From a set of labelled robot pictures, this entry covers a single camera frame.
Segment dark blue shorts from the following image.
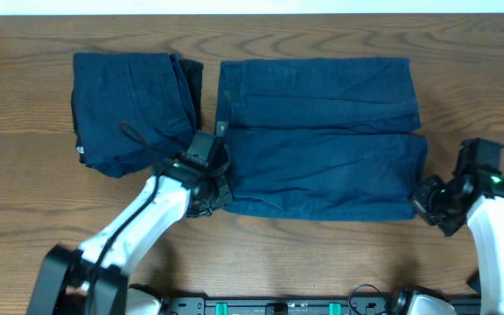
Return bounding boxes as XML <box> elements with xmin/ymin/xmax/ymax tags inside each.
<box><xmin>71</xmin><ymin>52</ymin><xmax>204</xmax><ymax>178</ymax></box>
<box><xmin>216</xmin><ymin>57</ymin><xmax>428</xmax><ymax>221</ymax></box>

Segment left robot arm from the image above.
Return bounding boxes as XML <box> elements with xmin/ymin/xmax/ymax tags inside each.
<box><xmin>27</xmin><ymin>130</ymin><xmax>233</xmax><ymax>314</ymax></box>

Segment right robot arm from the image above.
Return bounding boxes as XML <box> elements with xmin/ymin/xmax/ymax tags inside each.
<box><xmin>412</xmin><ymin>138</ymin><xmax>504</xmax><ymax>314</ymax></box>

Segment folded dark blue shorts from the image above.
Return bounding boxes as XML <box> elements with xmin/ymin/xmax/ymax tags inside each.
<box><xmin>71</xmin><ymin>52</ymin><xmax>204</xmax><ymax>178</ymax></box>

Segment left black camera cable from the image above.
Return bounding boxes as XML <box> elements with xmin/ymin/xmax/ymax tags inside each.
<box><xmin>87</xmin><ymin>120</ymin><xmax>183</xmax><ymax>315</ymax></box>

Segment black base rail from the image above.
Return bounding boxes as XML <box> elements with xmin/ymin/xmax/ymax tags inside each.
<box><xmin>124</xmin><ymin>297</ymin><xmax>483</xmax><ymax>315</ymax></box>

